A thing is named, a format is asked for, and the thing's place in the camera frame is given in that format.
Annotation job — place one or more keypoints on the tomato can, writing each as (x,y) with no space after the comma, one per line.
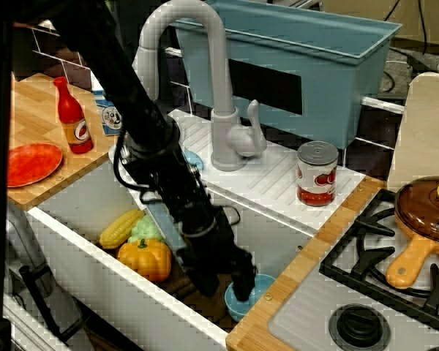
(317,175)

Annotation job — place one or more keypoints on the blue white milk carton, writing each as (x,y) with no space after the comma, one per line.
(109,118)

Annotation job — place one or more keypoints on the brown pan lid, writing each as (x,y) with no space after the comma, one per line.
(420,208)

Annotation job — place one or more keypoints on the light wooden cutting board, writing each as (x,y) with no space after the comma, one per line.
(424,131)

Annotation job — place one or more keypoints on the green toy grapes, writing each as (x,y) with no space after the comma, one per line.
(144,230)

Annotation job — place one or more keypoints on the orange toy pan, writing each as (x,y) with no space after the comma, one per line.
(409,263)

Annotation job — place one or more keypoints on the grey toy faucet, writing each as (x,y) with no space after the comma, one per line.
(221,91)

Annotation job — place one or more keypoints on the yellow toy corn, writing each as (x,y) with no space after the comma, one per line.
(120,228)

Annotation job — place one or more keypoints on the light blue bowl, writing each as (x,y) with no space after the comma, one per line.
(263,287)

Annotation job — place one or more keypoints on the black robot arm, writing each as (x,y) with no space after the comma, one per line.
(131,95)

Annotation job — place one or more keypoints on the orange toy bell pepper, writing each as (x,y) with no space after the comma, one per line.
(146,259)

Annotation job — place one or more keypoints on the black stove grate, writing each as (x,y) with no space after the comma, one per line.
(366,252)

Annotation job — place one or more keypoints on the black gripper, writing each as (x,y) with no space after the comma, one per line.
(219,245)

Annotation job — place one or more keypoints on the red plate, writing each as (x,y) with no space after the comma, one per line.
(33,164)

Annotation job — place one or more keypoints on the white toy sink unit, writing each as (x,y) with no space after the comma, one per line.
(270,175)

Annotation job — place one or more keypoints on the black stove knob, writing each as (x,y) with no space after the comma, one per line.
(358,327)

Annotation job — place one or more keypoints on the red sauce bottle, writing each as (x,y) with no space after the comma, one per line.
(75,124)

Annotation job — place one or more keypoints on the teal plastic bin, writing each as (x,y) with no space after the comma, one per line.
(333,84)

